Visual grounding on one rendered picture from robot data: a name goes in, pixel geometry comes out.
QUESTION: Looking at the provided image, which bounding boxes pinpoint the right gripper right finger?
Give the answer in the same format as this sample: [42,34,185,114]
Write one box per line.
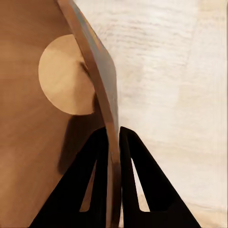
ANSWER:
[119,126,201,228]

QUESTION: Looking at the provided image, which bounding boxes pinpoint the trash can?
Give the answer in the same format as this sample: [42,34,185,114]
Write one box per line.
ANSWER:
[0,0,122,228]

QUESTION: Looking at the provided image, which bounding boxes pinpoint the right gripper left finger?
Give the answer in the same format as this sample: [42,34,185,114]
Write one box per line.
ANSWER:
[29,127,108,228]

